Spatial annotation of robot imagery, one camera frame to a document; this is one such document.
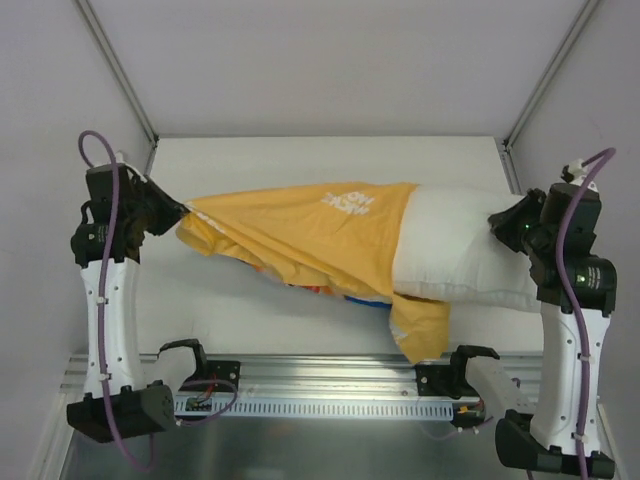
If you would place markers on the aluminium mounting rail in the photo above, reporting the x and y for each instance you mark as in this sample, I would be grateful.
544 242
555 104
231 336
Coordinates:
368 377

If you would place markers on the right aluminium frame post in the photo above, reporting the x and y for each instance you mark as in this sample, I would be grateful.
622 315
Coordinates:
564 49

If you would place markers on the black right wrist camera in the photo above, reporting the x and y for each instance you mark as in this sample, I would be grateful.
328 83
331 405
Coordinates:
582 217

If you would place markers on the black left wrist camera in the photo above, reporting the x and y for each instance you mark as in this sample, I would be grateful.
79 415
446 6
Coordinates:
101 187

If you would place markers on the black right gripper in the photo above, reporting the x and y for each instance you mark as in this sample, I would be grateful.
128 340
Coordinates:
514 226

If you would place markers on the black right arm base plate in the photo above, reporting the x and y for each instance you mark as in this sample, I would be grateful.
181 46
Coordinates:
442 380

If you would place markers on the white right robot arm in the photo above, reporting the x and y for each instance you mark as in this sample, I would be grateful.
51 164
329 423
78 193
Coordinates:
577 291

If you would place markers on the left aluminium frame post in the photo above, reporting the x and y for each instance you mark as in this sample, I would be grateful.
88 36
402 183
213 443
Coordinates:
101 39

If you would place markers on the white pillow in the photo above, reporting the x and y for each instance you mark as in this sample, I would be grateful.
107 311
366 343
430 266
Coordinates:
446 252

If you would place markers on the white slotted cable duct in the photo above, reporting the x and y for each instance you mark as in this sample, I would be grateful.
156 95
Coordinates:
421 410

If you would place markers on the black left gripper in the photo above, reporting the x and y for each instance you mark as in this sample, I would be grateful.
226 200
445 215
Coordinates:
151 209

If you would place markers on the aluminium frame post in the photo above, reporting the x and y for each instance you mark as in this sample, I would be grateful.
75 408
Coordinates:
564 49
101 39

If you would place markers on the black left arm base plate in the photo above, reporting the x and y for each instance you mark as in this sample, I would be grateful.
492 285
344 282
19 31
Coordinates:
218 377

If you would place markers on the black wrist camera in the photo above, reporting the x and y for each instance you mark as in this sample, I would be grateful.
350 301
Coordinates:
101 187
582 217

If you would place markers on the blue and yellow pillowcase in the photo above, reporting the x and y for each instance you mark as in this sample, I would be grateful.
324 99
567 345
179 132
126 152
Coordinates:
340 238

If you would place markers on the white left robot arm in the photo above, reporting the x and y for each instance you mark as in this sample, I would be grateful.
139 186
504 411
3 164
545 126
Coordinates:
120 399

